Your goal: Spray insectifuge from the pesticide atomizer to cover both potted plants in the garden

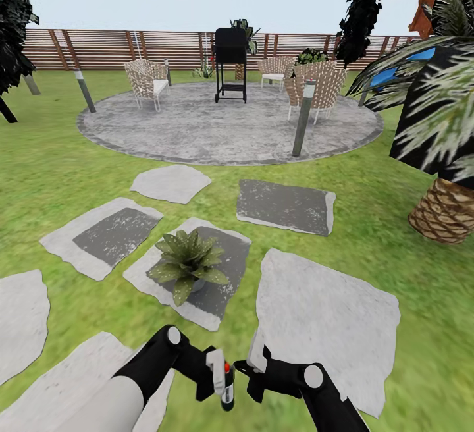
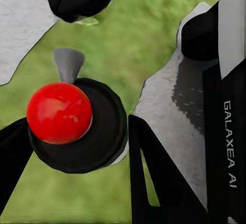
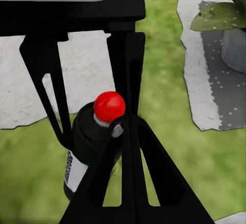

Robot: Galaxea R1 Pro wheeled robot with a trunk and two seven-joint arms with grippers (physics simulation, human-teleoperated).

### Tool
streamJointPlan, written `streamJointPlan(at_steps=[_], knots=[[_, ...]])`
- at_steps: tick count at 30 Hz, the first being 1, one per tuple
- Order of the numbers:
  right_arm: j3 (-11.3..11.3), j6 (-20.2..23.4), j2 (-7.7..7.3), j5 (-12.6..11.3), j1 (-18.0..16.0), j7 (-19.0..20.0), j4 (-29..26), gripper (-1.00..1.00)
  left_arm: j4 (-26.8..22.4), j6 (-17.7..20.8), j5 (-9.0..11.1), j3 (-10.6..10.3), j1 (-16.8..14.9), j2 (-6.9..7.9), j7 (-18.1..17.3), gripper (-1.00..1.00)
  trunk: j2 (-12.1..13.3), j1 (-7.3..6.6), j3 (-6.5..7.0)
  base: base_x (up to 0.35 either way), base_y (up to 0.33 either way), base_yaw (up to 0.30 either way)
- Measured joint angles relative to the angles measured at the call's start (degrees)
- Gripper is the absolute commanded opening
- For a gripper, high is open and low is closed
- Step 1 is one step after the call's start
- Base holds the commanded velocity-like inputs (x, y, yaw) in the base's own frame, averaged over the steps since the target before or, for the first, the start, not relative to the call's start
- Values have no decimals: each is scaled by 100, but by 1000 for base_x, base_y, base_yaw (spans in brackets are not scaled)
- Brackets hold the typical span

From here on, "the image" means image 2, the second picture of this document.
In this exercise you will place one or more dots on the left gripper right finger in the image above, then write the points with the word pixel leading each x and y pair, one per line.
pixel 178 202

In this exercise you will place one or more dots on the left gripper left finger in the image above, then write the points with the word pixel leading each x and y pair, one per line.
pixel 15 152

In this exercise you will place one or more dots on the insectifuge atomizer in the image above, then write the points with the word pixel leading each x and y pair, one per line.
pixel 77 125

